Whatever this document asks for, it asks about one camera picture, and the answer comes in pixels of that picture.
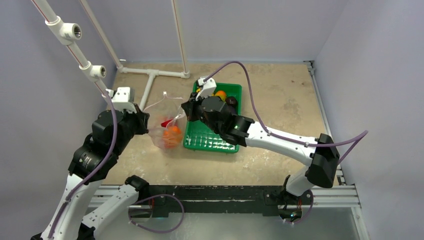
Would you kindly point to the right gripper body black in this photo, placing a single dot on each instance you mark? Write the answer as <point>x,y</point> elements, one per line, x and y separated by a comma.
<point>191,109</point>

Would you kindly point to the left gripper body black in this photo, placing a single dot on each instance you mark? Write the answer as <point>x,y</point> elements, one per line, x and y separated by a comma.
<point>134,124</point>

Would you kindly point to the peach fruit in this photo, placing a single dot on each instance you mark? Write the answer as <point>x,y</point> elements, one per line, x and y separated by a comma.
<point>172,132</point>

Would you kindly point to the clear zip top bag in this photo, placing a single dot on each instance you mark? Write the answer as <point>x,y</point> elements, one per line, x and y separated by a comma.
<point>164,128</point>

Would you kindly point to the red tomato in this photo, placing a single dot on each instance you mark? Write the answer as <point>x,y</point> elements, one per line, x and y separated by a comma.
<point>168,123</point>

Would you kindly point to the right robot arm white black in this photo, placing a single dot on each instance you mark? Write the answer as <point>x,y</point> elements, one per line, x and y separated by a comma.
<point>318,156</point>

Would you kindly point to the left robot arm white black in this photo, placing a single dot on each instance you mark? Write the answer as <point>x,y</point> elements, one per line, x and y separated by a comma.
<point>90,164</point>

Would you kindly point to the green orange mango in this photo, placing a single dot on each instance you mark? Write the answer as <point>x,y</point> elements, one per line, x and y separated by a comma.
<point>221,94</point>

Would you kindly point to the dark purple plum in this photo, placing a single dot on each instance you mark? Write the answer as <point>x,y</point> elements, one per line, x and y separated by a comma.
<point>231,101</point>

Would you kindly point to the green plastic tray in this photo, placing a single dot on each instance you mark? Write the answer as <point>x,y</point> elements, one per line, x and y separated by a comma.
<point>198,137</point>

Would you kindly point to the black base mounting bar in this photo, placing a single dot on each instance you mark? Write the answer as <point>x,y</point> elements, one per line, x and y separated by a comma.
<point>268,201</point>

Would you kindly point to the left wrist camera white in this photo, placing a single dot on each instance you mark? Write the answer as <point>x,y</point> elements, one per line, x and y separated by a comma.
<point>123,99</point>

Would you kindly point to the white PVC pipe frame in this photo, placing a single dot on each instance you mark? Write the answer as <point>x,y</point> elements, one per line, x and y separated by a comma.
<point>68,33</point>

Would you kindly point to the aluminium frame rail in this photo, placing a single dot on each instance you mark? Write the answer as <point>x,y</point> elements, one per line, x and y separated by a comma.
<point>319,156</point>

